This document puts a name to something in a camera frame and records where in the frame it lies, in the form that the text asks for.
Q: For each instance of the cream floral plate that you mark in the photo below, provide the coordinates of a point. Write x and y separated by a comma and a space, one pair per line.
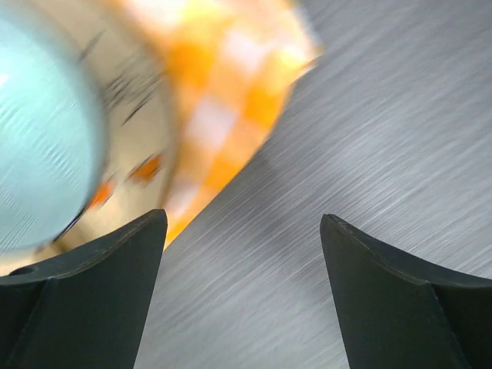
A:
140, 110

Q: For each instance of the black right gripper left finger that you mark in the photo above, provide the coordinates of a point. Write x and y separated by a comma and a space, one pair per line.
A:
85, 308

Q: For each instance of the orange checkered cloth napkin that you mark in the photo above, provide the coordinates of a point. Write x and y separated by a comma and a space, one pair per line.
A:
233, 65

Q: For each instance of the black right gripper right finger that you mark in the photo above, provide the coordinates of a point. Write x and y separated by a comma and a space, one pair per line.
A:
396, 310

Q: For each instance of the light blue ceramic bowl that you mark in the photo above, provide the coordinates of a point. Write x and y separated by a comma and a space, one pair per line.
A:
53, 140

